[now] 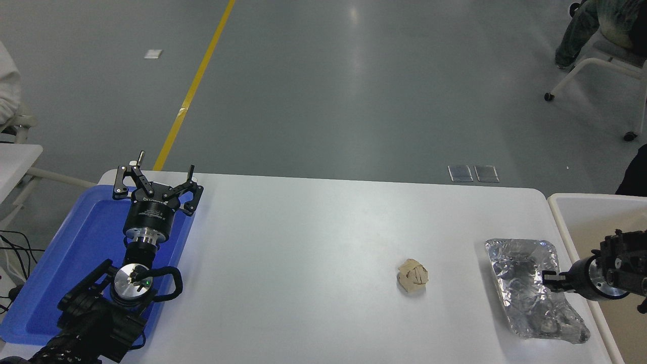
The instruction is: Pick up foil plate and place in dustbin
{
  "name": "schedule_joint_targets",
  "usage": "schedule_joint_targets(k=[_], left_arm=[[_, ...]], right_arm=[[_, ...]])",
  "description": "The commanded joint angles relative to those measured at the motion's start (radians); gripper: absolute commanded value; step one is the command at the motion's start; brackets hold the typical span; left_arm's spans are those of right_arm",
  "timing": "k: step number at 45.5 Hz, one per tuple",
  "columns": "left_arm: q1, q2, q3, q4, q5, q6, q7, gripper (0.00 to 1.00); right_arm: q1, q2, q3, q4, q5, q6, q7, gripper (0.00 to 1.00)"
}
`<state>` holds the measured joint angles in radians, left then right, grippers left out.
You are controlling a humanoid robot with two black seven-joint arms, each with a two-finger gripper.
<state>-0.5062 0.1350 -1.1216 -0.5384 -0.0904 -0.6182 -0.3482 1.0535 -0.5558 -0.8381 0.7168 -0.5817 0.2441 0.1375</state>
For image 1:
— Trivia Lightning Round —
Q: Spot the seated person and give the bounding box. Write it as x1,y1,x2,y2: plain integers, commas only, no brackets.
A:
0,40,23,127
554,0,647,70

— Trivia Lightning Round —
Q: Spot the blue plastic tray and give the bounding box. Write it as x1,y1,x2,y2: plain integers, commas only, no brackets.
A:
0,184,197,346

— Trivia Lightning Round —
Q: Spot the white frame chair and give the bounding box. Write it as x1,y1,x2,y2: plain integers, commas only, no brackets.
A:
0,114,38,145

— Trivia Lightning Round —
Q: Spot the silver foil plate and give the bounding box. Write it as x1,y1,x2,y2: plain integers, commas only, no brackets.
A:
484,238,591,345

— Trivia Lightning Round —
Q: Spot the crumpled tan paper ball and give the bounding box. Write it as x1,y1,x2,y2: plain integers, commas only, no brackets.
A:
397,259,429,294

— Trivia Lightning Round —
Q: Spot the black cable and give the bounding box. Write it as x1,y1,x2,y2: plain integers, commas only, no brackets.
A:
0,230,46,282

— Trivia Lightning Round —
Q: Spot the white wheeled chair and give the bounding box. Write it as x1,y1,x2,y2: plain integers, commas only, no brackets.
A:
544,29,647,142

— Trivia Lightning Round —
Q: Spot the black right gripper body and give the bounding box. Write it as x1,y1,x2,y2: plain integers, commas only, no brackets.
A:
571,257,597,296

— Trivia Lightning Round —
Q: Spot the white side table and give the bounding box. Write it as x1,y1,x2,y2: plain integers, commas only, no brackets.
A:
0,144,98,231

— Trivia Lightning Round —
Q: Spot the black power plug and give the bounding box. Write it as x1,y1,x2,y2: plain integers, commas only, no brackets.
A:
0,285,25,315

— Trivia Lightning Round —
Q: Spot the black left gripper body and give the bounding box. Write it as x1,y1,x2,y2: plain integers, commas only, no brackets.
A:
124,197,181,239

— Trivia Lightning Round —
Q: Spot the large pale bin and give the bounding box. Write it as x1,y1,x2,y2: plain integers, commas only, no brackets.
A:
547,193,647,364

